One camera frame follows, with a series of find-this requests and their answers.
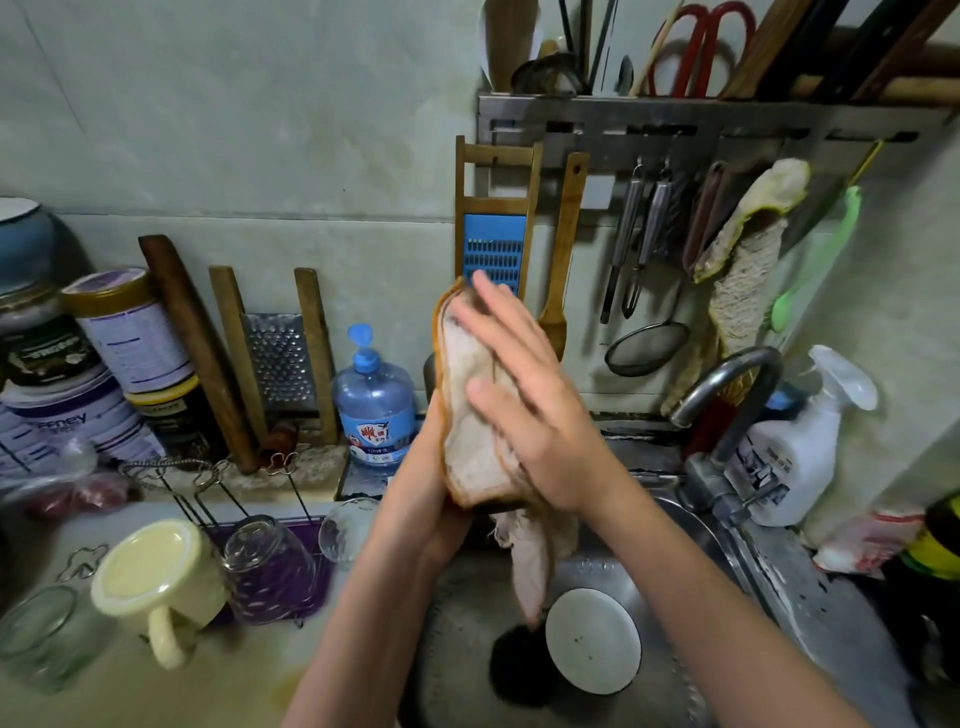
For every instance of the metal peeler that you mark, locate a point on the metal peeler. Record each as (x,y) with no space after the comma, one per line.
(621,240)
(648,233)

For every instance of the person's left forearm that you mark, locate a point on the person's left forearm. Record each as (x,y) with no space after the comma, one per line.
(360,645)

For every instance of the wooden spatula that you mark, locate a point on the wooden spatula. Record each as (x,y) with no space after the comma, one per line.
(560,255)

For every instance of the wall mounted metal utensil rack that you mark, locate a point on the wall mounted metal utensil rack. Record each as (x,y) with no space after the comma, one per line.
(705,128)

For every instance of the small clear glass cup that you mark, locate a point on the small clear glass cup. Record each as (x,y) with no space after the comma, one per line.
(45,638)

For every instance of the red container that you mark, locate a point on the red container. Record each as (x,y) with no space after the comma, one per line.
(705,428)

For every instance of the stainless steel sink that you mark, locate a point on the stainless steel sink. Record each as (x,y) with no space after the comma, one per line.
(720,600)

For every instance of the dark bottle with yellow label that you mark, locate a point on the dark bottle with yellow label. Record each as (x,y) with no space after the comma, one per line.
(938,543)

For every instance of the wooden framed metal grater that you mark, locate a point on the wooden framed metal grater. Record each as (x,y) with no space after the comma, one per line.
(281,360)

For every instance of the person's left hand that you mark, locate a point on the person's left hand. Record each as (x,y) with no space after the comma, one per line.
(435,480)

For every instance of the plastic bag with red contents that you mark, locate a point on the plastic bag with red contents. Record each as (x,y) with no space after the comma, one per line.
(68,492)

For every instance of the beige dish cloth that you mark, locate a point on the beige dish cloth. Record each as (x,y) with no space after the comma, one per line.
(468,435)

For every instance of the stack of labelled tin cans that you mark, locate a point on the stack of labelled tin cans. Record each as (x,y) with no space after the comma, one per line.
(75,375)

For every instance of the mesh strainer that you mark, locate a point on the mesh strainer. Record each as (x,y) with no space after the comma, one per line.
(645,350)

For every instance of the white spray bottle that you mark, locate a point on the white spray bottle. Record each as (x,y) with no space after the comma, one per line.
(795,450)

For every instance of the dark metal ladle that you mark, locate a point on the dark metal ladle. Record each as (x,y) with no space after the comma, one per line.
(548,75)

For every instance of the wooden scoop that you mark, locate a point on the wooden scoop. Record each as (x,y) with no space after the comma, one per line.
(510,38)

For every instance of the white plate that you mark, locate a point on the white plate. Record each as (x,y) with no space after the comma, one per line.
(593,642)

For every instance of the wooden slicer with blue blade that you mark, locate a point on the wooden slicer with blue blade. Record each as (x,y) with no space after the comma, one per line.
(495,233)

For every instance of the bundle of dark chopsticks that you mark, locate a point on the bundle of dark chopsticks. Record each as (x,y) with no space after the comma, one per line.
(585,38)

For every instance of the bamboo skewer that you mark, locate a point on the bamboo skewer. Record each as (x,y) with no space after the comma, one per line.
(657,45)

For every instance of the pink and white plastic bag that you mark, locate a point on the pink and white plastic bag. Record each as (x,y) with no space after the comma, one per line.
(867,540)

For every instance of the wooden rolling pin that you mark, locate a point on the wooden rolling pin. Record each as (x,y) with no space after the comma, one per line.
(195,353)

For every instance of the small blue water bottle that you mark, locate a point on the small blue water bottle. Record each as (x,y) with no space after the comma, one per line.
(375,413)

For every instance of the blue capped bottle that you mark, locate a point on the blue capped bottle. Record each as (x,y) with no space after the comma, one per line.
(783,398)

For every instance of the person's right hand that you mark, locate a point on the person's right hand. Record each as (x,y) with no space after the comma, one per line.
(533,405)

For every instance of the metal pot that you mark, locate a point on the metal pot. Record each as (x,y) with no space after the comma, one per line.
(938,653)

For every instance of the blue enamel bowl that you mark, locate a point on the blue enamel bowl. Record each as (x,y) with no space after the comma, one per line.
(23,240)

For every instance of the purple plastic tray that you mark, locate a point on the purple plastic tray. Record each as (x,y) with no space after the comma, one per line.
(308,578)

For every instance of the metal faucet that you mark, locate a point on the metal faucet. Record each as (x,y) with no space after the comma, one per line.
(720,375)

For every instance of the yellow mug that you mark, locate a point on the yellow mug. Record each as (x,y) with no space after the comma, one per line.
(158,578)

